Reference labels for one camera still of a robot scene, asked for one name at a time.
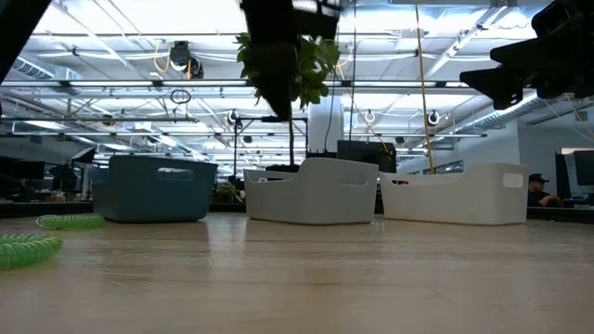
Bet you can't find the grey plastic bin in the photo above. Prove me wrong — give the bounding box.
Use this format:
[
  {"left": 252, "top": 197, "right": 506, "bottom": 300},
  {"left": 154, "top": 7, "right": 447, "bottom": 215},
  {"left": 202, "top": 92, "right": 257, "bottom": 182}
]
[{"left": 243, "top": 157, "right": 380, "bottom": 227}]

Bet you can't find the green spring keychain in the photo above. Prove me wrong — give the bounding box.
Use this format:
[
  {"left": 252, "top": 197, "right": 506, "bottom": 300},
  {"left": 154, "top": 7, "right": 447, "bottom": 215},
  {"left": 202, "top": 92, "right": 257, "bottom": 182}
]
[
  {"left": 35, "top": 213, "right": 107, "bottom": 231},
  {"left": 0, "top": 233, "right": 64, "bottom": 271}
]

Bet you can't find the black hanging cable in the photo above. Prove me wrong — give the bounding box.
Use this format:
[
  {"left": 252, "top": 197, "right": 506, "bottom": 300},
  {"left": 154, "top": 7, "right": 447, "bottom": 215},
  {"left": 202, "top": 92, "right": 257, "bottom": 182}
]
[{"left": 348, "top": 0, "right": 357, "bottom": 143}]

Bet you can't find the white plastic bin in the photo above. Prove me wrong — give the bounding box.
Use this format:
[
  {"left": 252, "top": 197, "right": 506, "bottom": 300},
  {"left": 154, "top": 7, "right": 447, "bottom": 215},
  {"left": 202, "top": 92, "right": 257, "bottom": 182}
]
[{"left": 379, "top": 161, "right": 530, "bottom": 227}]

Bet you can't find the black background rack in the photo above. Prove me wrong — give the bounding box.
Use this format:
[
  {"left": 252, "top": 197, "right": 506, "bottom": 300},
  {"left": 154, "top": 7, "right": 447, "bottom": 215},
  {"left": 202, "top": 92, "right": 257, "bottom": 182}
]
[{"left": 233, "top": 115, "right": 310, "bottom": 186}]

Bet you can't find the small background plant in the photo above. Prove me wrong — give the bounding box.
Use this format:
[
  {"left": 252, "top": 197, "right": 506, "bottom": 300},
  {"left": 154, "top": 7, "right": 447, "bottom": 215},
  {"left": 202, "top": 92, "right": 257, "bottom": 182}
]
[{"left": 213, "top": 183, "right": 240, "bottom": 204}]

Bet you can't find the green leafy plant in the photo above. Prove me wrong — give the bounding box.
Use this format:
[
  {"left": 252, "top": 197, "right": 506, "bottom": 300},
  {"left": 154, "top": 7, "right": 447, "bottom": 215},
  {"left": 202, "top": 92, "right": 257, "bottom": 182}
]
[{"left": 235, "top": 32, "right": 342, "bottom": 168}]

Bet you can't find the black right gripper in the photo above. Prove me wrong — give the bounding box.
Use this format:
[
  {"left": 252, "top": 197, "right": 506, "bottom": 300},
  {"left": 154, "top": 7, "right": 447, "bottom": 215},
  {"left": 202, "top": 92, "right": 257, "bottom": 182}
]
[{"left": 458, "top": 0, "right": 594, "bottom": 111}]

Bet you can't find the yellow hanging cable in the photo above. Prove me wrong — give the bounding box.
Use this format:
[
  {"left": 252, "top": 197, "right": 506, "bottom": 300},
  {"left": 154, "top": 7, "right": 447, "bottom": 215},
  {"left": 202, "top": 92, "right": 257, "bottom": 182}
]
[{"left": 413, "top": 0, "right": 436, "bottom": 174}]

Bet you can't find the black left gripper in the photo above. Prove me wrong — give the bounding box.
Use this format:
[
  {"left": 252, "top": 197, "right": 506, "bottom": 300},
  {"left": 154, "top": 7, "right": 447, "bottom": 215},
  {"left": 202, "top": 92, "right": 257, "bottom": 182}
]
[{"left": 239, "top": 0, "right": 342, "bottom": 121}]

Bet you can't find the black computer monitor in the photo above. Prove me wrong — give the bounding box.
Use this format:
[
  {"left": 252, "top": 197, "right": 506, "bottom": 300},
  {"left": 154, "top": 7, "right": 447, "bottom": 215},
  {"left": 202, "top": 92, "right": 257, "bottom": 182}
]
[
  {"left": 13, "top": 161, "right": 46, "bottom": 181},
  {"left": 573, "top": 149, "right": 594, "bottom": 187}
]

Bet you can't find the person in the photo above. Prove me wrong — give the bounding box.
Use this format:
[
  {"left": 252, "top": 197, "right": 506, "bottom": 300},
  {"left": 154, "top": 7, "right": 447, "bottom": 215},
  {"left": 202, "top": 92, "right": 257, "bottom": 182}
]
[{"left": 526, "top": 173, "right": 563, "bottom": 209}]

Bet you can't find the teal plastic bin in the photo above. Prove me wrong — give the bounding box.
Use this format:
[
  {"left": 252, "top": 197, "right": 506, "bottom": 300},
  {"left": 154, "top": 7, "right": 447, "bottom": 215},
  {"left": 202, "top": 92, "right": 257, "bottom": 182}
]
[{"left": 91, "top": 154, "right": 219, "bottom": 225}]

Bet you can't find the black ceiling cable reel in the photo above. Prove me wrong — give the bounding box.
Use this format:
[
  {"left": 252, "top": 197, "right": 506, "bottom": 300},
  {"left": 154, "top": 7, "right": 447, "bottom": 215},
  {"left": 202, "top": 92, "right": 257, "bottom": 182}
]
[{"left": 168, "top": 40, "right": 193, "bottom": 69}]

